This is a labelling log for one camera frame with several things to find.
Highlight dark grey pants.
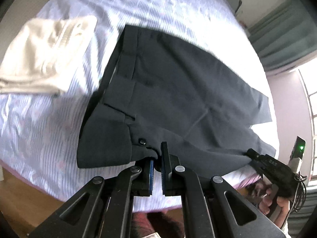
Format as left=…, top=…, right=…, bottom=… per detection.
left=77, top=25, right=276, bottom=178

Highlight right hand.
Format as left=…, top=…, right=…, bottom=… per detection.
left=258, top=186, right=291, bottom=228

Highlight blue striped floral bedsheet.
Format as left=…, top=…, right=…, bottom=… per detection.
left=1, top=0, right=278, bottom=201

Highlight teal curtain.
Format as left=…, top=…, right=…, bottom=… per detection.
left=249, top=0, right=316, bottom=74

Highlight cream folded cloth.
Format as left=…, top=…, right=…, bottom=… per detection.
left=1, top=15, right=97, bottom=95

